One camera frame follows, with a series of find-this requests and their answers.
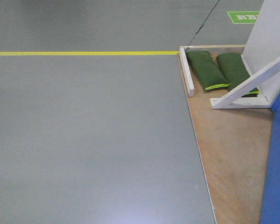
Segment green floor sign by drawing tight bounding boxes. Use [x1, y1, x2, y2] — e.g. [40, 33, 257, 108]
[227, 11, 259, 24]

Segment white door wall panel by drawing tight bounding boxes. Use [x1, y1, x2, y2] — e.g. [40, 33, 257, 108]
[243, 0, 280, 108]

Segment white far triangular brace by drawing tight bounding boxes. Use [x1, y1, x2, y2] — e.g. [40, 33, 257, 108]
[210, 56, 280, 109]

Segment plywood base platform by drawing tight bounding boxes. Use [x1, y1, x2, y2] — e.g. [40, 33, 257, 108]
[177, 44, 275, 224]

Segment green sandbag left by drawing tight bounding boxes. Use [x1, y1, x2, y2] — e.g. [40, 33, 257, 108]
[185, 51, 231, 91]

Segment white far edge rail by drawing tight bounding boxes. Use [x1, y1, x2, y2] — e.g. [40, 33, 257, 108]
[178, 48, 195, 97]

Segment dark far guy rope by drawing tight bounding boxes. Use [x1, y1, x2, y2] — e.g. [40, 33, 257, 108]
[188, 0, 221, 47]

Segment blue door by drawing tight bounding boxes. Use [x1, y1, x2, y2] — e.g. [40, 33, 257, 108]
[260, 94, 280, 224]

